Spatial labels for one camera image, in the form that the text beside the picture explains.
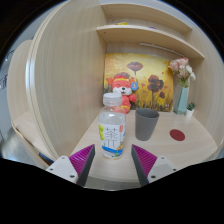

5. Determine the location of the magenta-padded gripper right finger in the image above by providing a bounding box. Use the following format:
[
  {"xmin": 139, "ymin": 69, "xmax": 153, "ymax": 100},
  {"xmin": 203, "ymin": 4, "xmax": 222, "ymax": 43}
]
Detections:
[{"xmin": 130, "ymin": 143, "xmax": 179, "ymax": 187}]

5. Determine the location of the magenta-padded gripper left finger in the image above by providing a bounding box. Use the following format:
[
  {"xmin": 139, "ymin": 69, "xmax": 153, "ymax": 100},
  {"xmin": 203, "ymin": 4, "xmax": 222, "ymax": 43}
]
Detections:
[{"xmin": 45, "ymin": 143, "xmax": 96, "ymax": 187}]

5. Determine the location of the clear plastic drink bottle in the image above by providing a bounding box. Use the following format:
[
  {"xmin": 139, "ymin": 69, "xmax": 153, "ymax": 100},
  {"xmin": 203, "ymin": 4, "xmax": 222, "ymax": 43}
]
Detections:
[{"xmin": 97, "ymin": 92, "xmax": 127, "ymax": 160}]

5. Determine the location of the flat round red coaster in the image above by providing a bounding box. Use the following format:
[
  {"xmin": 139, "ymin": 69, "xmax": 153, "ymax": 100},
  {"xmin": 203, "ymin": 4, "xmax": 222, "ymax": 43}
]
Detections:
[{"xmin": 169, "ymin": 128, "xmax": 186, "ymax": 142}]

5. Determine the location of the grey plastic cup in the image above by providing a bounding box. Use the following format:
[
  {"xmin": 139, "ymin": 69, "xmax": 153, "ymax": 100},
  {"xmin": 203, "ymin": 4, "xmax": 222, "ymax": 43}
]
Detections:
[{"xmin": 134, "ymin": 107, "xmax": 160, "ymax": 142}]

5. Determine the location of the small plant in white pot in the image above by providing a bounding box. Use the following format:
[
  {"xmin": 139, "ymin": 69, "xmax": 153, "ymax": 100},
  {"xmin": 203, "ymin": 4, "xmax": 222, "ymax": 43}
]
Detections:
[{"xmin": 185, "ymin": 101, "xmax": 197, "ymax": 118}]

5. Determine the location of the teal faceted vase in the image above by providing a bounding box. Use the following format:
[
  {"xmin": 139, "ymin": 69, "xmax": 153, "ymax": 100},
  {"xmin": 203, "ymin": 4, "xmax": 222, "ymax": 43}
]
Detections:
[{"xmin": 173, "ymin": 84, "xmax": 190, "ymax": 116}]

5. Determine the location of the red plush toy figure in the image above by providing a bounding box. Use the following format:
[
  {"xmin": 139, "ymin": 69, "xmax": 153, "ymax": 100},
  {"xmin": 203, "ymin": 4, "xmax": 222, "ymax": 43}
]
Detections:
[{"xmin": 106, "ymin": 73, "xmax": 138, "ymax": 114}]

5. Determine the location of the yellow poppy flower painting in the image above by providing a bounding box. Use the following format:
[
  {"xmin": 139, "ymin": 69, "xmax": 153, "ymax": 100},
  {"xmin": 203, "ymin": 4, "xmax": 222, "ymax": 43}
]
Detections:
[{"xmin": 103, "ymin": 52, "xmax": 175, "ymax": 113}]

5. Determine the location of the pink artificial flower bouquet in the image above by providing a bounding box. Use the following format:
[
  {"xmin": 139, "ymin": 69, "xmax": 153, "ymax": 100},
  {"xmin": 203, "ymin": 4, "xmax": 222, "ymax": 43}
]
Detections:
[{"xmin": 168, "ymin": 57, "xmax": 197, "ymax": 89}]

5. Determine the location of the white light bar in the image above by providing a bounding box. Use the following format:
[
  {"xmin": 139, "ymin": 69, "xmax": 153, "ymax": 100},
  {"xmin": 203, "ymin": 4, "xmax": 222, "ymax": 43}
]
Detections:
[{"xmin": 139, "ymin": 41, "xmax": 185, "ymax": 58}]

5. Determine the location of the light wooden desk shelf unit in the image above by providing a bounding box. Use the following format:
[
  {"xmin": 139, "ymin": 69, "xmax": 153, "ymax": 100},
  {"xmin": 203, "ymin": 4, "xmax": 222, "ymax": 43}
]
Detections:
[{"xmin": 25, "ymin": 0, "xmax": 224, "ymax": 160}]

